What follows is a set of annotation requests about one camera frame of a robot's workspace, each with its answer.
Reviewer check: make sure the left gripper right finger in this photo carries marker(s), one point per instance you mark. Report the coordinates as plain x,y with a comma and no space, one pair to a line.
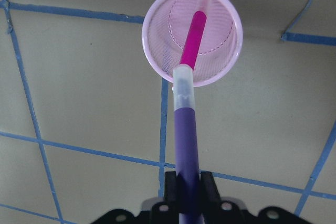
218,209

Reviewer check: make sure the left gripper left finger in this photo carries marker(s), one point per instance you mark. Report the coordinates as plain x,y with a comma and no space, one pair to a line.
155,210

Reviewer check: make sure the purple highlighter pen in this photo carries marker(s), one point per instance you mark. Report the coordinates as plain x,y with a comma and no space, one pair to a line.
186,151

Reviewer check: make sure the pink highlighter pen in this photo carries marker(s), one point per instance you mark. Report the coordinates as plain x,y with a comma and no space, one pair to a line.
193,40

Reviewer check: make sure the pink mesh cup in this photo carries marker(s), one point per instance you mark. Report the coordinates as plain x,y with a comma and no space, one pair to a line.
165,30

